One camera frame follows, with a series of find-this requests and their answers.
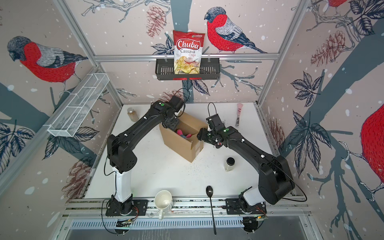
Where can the aluminium front rail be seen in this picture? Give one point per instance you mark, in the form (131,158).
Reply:
(182,208)

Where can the colourful plush toy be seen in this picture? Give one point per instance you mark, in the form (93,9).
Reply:
(181,134)

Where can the brown spice jar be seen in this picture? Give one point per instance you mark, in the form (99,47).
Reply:
(132,114)

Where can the black wire wall basket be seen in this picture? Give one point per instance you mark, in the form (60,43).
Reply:
(206,69)

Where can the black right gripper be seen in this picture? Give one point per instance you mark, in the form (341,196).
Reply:
(204,135)

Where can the black lid glass jar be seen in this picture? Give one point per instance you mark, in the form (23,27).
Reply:
(229,164)

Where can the white wire mesh shelf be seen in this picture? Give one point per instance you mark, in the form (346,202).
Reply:
(81,102)

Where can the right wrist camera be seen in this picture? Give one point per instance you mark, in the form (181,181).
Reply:
(214,121)

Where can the brown cardboard express box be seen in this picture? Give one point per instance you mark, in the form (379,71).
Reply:
(186,148)

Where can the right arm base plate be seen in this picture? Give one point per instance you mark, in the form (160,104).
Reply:
(236,206)

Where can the Chuba cassava chips bag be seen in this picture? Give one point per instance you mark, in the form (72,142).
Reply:
(188,50)

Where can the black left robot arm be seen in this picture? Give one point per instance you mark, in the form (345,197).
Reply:
(120,148)

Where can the cream ceramic mug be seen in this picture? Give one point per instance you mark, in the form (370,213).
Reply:
(163,202)

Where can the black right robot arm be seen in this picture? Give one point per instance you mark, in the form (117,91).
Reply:
(275,176)

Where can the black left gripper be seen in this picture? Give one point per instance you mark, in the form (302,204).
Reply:
(174,125)

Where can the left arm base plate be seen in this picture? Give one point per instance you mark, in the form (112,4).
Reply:
(130,207)

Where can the black long spoon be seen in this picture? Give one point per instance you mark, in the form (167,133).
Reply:
(209,192)

